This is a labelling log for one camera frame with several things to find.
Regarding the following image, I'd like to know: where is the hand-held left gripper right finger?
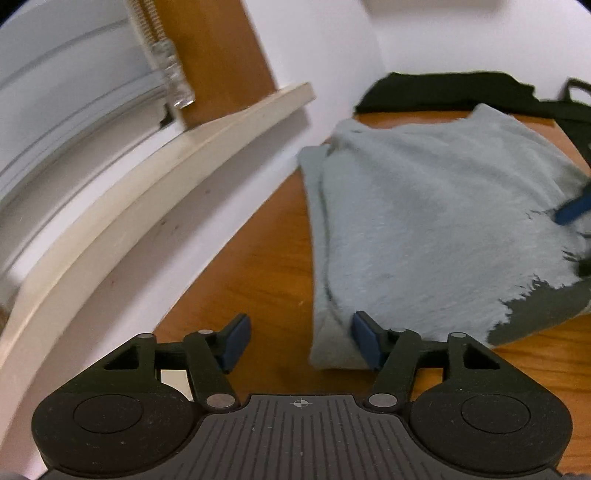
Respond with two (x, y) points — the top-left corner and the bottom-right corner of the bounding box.
(352, 311), (502, 409)

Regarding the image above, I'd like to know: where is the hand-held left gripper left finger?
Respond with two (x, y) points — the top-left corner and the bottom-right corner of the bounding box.
(99, 313), (252, 411)

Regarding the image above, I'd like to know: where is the grey sweatshirt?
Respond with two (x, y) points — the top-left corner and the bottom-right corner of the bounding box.
(295, 103), (591, 373)

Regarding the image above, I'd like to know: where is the black cloth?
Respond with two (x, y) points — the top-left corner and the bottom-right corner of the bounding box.
(353, 71), (591, 168)

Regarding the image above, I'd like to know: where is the grey window blind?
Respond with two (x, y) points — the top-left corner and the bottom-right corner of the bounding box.
(0, 0), (169, 298)

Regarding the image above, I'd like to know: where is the blind pull cord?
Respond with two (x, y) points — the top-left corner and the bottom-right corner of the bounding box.
(124, 0), (197, 112)

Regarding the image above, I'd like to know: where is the wooden window frame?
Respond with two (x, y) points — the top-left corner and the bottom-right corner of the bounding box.
(151, 0), (279, 129)

